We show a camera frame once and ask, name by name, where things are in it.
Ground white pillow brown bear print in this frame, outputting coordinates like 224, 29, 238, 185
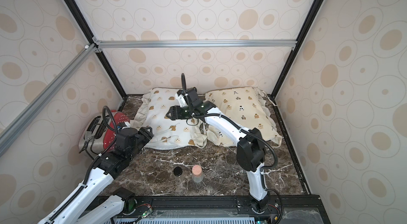
130, 88, 207, 151

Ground cream pillow bear panda print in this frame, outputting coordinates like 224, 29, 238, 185
205, 87, 283, 148

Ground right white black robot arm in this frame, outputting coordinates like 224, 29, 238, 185
166, 84, 278, 213

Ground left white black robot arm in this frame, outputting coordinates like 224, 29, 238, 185
40, 127, 154, 224

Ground red silver toaster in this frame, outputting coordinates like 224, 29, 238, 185
78, 113, 116, 157

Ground black lid glass jar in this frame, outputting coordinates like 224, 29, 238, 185
173, 166, 183, 177

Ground pink lid glass jar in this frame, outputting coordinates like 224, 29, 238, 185
192, 165, 204, 183

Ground horizontal silver aluminium bar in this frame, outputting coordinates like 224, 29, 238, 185
96, 39, 297, 48

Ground diagonal silver aluminium bar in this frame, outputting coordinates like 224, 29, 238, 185
1, 44, 96, 155

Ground black toaster power cord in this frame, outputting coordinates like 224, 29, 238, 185
79, 138, 99, 161

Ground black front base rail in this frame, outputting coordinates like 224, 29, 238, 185
107, 195, 330, 224

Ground right black frame post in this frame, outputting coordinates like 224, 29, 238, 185
270, 0, 324, 101

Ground black frame post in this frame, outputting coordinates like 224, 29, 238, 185
270, 0, 324, 101
63, 0, 128, 99

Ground left black frame post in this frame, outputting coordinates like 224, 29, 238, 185
63, 0, 128, 99

